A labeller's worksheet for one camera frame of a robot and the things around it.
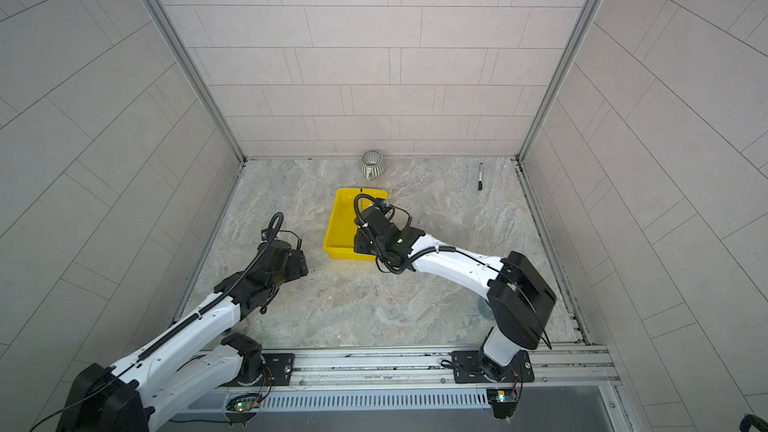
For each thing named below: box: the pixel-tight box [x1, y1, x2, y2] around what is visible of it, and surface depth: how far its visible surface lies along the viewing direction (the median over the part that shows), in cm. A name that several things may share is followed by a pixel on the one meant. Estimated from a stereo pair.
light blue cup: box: [478, 296, 495, 320], surface depth 82 cm
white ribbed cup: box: [360, 149, 385, 181], surface depth 108 cm
